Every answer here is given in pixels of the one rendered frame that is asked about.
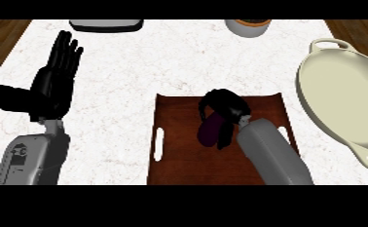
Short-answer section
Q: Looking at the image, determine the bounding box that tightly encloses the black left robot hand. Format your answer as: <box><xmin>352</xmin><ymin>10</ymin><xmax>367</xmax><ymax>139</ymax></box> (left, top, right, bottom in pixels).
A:
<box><xmin>0</xmin><ymin>30</ymin><xmax>85</xmax><ymax>123</ymax></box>

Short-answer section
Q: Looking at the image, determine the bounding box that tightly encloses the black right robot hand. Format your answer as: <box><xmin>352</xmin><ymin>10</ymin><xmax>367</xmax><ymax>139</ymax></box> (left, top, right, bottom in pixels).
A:
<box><xmin>197</xmin><ymin>88</ymin><xmax>253</xmax><ymax>151</ymax></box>

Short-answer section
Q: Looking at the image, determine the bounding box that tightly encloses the dark purple eggplant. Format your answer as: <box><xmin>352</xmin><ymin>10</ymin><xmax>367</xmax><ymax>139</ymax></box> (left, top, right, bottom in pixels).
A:
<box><xmin>196</xmin><ymin>111</ymin><xmax>230</xmax><ymax>147</ymax></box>

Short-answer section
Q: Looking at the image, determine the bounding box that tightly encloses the brown wooden tray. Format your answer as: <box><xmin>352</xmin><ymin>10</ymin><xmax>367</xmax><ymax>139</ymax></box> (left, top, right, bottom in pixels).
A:
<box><xmin>145</xmin><ymin>92</ymin><xmax>302</xmax><ymax>186</ymax></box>

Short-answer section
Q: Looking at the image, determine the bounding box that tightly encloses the grey pot with orange rim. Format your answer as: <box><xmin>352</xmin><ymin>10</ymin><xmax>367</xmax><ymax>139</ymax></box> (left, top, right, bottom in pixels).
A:
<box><xmin>225</xmin><ymin>19</ymin><xmax>274</xmax><ymax>39</ymax></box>

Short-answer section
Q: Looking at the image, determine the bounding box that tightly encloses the cream pot with handles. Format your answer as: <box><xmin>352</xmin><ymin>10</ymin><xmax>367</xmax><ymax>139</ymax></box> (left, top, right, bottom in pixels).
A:
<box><xmin>295</xmin><ymin>37</ymin><xmax>368</xmax><ymax>170</ymax></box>

